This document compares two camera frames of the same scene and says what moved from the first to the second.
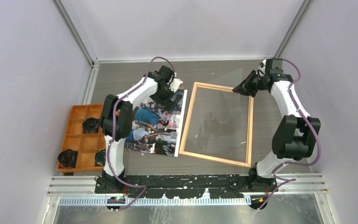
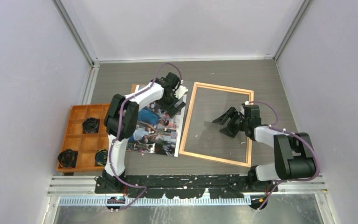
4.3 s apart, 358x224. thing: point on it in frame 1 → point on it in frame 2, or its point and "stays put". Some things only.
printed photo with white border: [155, 130] stays put
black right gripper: [245, 87] → [230, 113]
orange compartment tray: [87, 144] stays put
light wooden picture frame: [250, 127] stays put
